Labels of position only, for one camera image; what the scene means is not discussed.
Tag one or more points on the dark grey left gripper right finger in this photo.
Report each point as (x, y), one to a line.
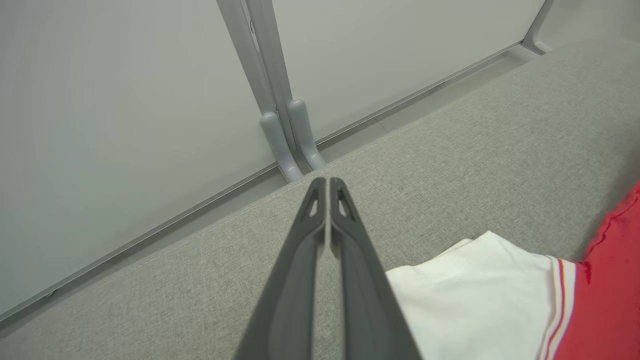
(367, 295)

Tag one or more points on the red shirt with white collar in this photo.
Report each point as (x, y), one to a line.
(500, 300)

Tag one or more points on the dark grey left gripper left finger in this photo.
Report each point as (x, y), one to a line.
(290, 290)

